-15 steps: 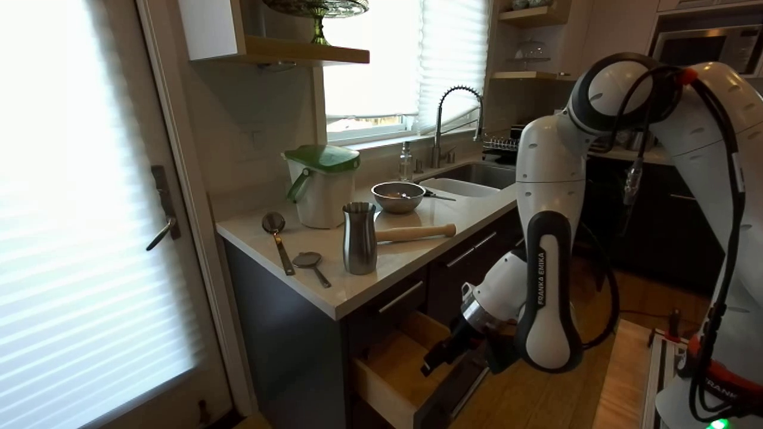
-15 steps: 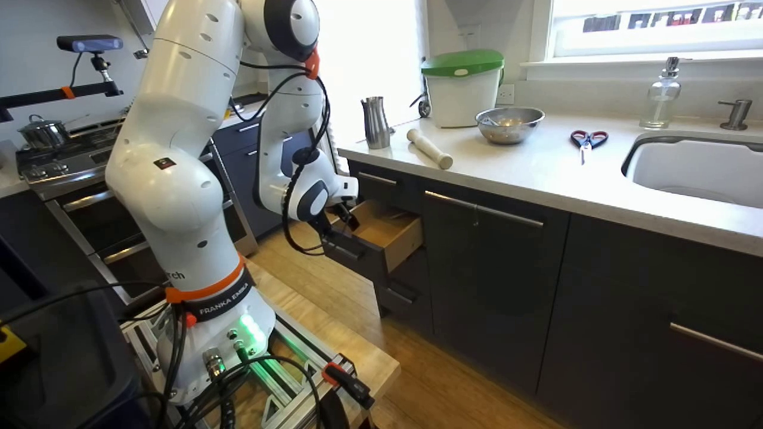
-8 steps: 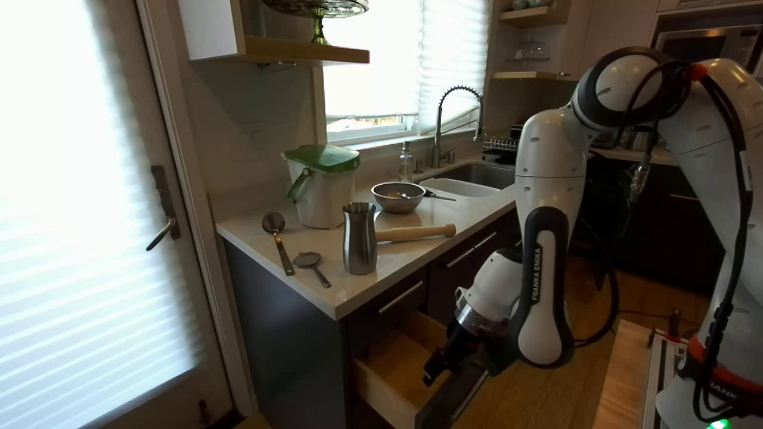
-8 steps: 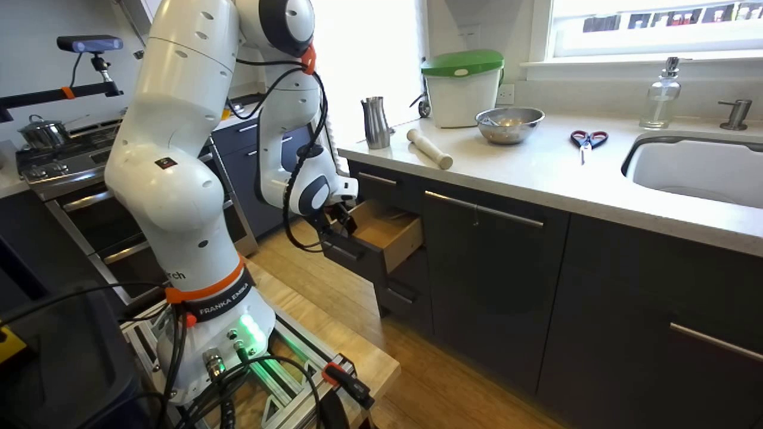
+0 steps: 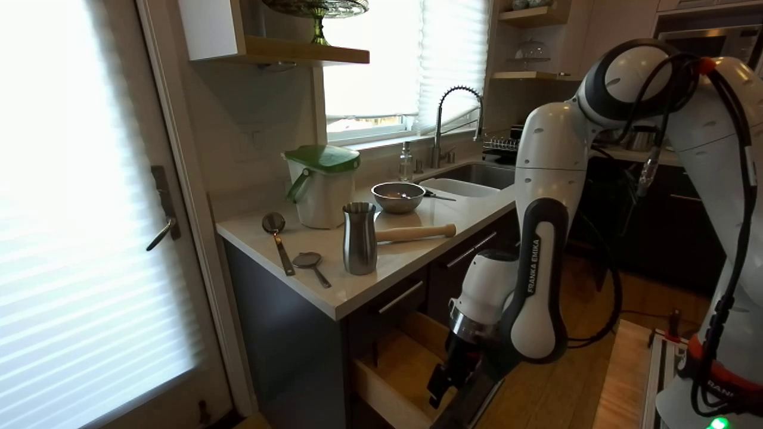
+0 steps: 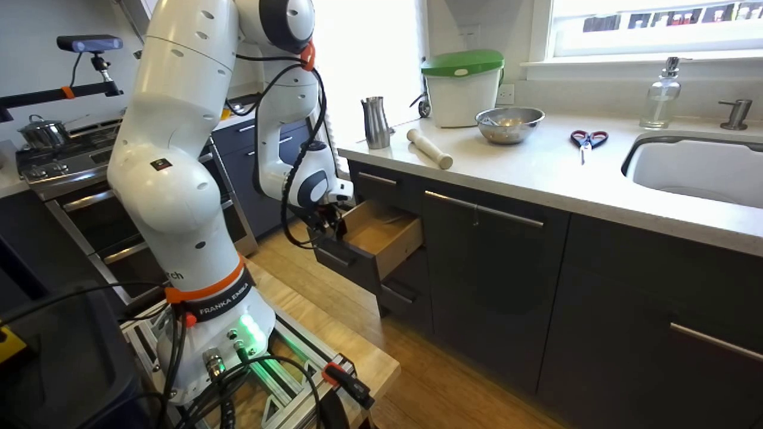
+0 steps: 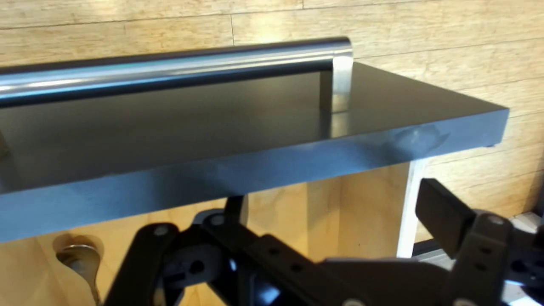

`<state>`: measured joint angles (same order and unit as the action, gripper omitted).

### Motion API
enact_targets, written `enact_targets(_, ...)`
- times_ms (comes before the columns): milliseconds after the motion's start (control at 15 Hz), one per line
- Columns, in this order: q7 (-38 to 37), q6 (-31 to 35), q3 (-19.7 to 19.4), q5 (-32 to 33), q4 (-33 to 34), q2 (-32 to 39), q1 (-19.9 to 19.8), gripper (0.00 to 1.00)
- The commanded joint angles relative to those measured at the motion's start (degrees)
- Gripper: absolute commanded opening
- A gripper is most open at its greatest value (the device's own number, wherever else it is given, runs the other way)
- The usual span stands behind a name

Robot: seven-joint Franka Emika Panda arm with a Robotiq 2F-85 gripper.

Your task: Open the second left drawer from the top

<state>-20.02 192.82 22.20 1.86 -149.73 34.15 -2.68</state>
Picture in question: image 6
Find undermount kitchen sink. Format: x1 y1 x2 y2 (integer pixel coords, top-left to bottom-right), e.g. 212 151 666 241
620 129 763 211

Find white bin with green lid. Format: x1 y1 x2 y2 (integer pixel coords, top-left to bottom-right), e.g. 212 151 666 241
419 47 508 130

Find black base cable bundle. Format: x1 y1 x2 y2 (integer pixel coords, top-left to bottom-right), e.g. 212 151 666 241
153 312 329 429

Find black plastic bin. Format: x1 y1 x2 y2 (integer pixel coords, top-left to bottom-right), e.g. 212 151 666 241
0 188 153 429

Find clear glass soap bottle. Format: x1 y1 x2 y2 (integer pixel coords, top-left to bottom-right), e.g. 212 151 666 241
642 55 684 134

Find steel kettle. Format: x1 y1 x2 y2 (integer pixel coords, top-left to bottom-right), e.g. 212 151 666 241
20 113 71 152

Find steel pitcher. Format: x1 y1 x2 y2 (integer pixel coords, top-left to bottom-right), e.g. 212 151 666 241
360 95 398 152

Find narrow dark cabinet door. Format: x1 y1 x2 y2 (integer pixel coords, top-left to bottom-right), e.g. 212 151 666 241
419 182 572 399

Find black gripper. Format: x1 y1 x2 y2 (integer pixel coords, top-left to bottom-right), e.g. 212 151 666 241
307 197 351 247

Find white framed window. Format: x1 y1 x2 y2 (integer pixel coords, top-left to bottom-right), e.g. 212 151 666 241
525 0 763 83

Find metal sink faucet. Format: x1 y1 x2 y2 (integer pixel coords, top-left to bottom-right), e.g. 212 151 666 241
719 98 756 134

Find wooden rolling pin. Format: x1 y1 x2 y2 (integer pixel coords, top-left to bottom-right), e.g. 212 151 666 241
406 127 455 171

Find blue-grey camera on stand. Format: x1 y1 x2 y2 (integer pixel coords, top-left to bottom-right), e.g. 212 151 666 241
55 34 127 86

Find steel stove with oven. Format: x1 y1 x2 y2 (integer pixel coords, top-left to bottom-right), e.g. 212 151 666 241
15 116 263 320

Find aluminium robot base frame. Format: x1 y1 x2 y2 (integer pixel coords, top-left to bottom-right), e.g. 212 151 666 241
117 300 376 429

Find blue-grey drawer cabinet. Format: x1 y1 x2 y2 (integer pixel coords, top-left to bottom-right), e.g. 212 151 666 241
207 109 320 241

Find red and blue scissors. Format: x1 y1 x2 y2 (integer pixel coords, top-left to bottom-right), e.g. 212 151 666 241
567 129 611 167

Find wide dark cabinet door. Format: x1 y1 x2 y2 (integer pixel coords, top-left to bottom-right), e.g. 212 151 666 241
536 211 763 429

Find steel mixing bowl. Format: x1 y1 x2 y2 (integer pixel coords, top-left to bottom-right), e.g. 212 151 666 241
474 105 548 147

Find red and black clamp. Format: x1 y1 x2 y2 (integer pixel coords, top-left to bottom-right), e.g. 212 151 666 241
320 354 376 413

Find black rod with orange tape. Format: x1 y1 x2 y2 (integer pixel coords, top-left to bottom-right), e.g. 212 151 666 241
0 78 127 124

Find dark drawer with metal handle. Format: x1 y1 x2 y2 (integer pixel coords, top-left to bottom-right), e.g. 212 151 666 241
374 273 437 338
348 159 428 215
380 247 431 293

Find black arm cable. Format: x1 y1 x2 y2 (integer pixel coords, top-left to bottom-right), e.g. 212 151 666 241
235 47 331 251

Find dark drawer with wooden interior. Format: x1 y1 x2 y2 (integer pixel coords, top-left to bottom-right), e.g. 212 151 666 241
310 197 428 298

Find wooden platform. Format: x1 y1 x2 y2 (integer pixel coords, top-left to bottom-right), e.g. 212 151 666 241
246 257 400 400

